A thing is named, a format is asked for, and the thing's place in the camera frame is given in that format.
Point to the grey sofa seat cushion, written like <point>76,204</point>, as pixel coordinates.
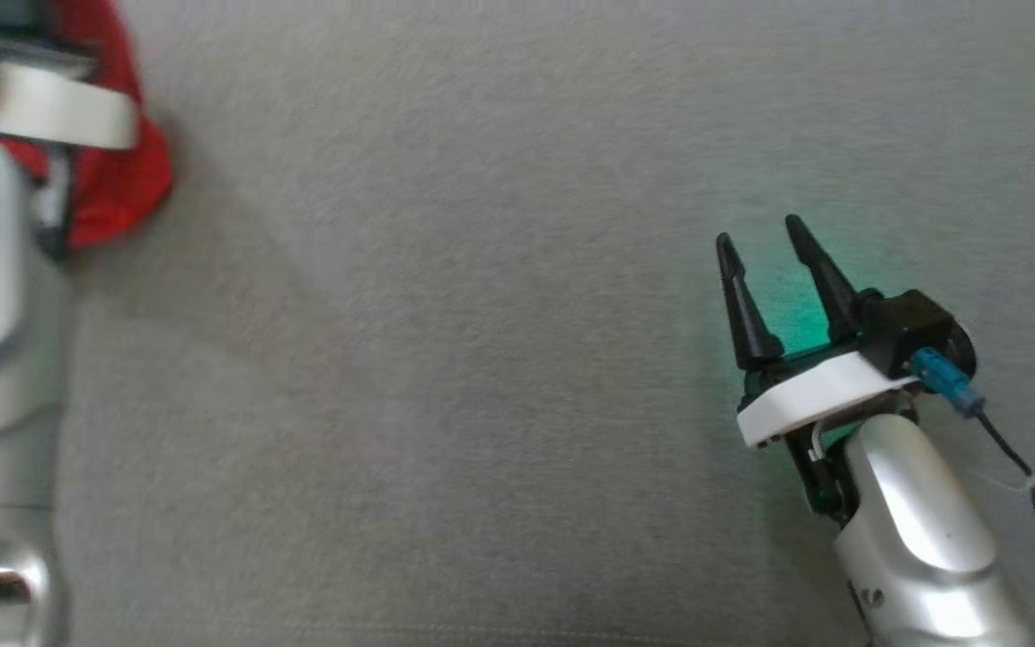
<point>446,359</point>

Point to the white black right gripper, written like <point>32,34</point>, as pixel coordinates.
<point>814,395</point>

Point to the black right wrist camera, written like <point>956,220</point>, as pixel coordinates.
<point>904,323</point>

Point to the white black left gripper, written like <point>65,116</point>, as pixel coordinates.
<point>50,112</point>

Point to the red jersey white sleeves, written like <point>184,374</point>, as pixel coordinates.
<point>118,189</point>

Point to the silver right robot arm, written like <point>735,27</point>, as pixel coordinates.
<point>922,530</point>

